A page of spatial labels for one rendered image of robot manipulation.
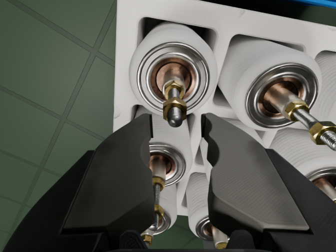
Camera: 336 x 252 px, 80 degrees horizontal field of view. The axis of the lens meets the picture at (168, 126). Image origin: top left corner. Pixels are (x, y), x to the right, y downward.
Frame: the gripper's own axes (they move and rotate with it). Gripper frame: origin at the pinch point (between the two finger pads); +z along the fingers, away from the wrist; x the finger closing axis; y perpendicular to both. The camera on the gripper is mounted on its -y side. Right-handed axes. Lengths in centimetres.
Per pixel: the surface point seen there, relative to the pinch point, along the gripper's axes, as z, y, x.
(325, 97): 11.8, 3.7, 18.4
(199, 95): 9.0, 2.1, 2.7
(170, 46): 8.9, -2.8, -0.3
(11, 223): 34, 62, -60
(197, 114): 16.4, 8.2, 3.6
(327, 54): 18.9, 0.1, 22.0
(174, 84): 5.4, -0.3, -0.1
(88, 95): 34.3, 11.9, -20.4
